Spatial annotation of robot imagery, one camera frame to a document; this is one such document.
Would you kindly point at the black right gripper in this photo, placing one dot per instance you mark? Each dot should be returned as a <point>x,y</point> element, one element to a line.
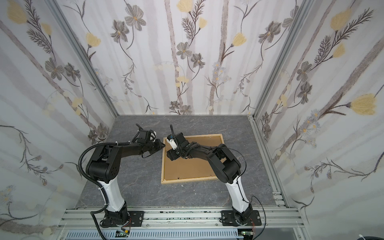
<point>173,153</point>

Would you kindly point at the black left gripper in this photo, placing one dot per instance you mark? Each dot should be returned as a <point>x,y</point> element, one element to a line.
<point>159,143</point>

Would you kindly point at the brown wooden backing board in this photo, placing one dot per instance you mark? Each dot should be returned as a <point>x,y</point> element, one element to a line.
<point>186,169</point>

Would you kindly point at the light wooden picture frame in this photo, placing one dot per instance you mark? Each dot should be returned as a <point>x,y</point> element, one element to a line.
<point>163,174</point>

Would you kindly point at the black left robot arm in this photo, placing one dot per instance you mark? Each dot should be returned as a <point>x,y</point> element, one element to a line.
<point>104,165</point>

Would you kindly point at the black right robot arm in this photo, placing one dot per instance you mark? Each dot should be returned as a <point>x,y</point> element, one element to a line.
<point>224,164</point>

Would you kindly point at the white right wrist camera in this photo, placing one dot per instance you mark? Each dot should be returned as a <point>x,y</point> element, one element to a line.
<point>171,141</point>

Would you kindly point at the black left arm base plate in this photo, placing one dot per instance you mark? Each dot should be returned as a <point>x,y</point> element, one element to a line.
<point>136,218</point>

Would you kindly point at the aluminium corner post right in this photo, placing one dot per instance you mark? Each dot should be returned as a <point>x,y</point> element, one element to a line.
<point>287,47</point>

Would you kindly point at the aluminium corner post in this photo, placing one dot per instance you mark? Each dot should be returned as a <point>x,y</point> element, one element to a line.
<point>287,47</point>
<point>80,52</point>

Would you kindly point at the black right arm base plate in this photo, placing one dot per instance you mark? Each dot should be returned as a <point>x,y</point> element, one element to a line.
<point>228,218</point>

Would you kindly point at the white slotted cable duct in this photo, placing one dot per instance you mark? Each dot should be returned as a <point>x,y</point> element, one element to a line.
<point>176,234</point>

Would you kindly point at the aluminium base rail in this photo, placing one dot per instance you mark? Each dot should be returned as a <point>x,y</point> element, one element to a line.
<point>278,223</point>

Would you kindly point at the aluminium corner post left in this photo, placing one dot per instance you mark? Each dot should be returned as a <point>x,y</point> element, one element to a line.
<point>80,52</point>

